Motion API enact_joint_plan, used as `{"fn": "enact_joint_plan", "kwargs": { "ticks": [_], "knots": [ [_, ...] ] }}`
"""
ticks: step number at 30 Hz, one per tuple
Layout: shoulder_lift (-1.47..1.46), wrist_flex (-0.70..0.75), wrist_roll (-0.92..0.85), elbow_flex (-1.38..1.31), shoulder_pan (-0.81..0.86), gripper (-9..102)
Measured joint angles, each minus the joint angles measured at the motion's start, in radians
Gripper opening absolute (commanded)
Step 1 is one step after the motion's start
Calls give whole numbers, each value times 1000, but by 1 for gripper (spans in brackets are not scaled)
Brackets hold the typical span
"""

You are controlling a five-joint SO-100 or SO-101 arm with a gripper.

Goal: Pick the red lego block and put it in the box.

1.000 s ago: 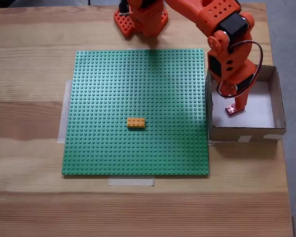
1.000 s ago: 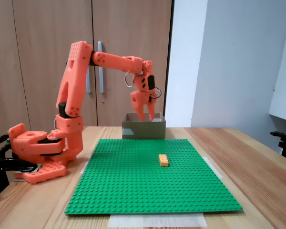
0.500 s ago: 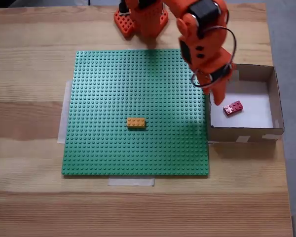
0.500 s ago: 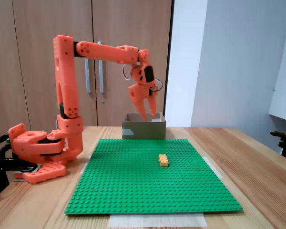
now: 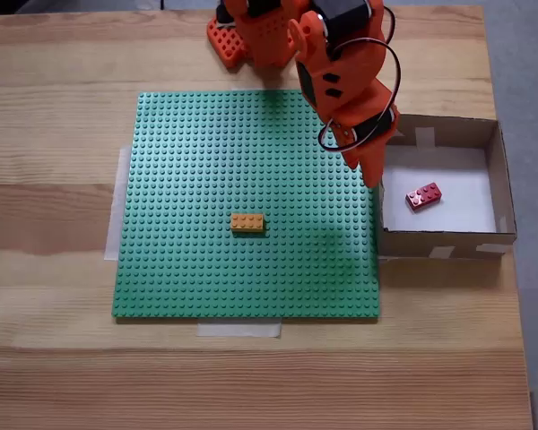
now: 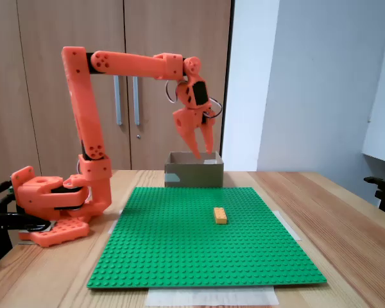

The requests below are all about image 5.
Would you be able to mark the red lego block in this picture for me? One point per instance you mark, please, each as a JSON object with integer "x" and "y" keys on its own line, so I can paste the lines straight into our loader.
{"x": 425, "y": 197}

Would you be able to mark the cardboard box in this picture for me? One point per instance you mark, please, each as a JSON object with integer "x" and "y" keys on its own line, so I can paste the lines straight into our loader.
{"x": 408, "y": 246}

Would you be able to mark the white paper box liner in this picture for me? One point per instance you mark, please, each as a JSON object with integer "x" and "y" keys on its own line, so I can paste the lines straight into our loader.
{"x": 466, "y": 210}

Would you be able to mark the yellow lego block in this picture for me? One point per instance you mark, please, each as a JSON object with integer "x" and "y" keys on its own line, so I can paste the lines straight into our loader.
{"x": 248, "y": 224}

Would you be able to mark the green lego baseplate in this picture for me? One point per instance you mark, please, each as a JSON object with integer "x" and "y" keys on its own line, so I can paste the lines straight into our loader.
{"x": 251, "y": 269}

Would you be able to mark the masking tape strip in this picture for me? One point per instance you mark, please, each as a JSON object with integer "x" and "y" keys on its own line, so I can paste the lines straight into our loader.
{"x": 114, "y": 215}
{"x": 237, "y": 329}

